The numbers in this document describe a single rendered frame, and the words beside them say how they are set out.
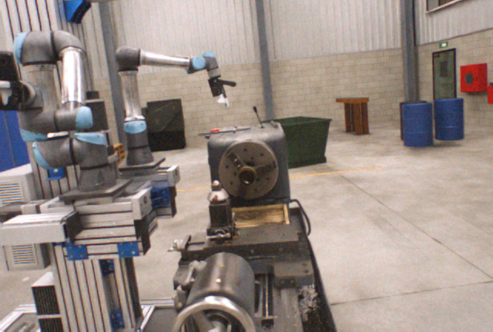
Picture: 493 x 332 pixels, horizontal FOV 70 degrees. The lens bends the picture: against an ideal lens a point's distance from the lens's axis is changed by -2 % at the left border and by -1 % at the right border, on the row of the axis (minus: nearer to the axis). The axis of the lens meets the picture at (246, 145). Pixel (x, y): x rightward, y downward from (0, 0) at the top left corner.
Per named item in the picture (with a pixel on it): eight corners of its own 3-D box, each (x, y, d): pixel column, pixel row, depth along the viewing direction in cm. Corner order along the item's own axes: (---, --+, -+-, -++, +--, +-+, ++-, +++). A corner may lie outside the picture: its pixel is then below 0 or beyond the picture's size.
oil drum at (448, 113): (428, 138, 817) (427, 100, 804) (453, 135, 820) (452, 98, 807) (444, 142, 758) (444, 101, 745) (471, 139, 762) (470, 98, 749)
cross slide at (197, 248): (188, 242, 141) (186, 231, 140) (296, 233, 138) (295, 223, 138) (178, 261, 125) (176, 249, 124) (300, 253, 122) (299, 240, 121)
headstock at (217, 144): (221, 179, 265) (215, 127, 260) (285, 173, 262) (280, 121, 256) (209, 204, 207) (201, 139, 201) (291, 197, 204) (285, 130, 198)
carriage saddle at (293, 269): (190, 253, 144) (188, 239, 143) (305, 245, 141) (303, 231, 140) (171, 295, 114) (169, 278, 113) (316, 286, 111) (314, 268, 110)
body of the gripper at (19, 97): (19, 111, 95) (31, 110, 107) (18, 78, 94) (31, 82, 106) (-13, 110, 93) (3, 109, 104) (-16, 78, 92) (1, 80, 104)
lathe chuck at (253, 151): (220, 193, 199) (220, 138, 194) (276, 195, 197) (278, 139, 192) (218, 198, 190) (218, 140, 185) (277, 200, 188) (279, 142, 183)
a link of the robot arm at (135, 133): (125, 148, 189) (122, 122, 187) (127, 145, 202) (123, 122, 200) (149, 145, 192) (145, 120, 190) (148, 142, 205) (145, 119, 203)
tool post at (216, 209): (213, 220, 135) (210, 195, 134) (233, 219, 135) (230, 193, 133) (211, 228, 128) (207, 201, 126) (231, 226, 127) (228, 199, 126)
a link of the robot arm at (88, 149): (108, 163, 144) (102, 131, 142) (72, 169, 140) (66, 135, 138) (110, 159, 155) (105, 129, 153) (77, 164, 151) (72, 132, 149)
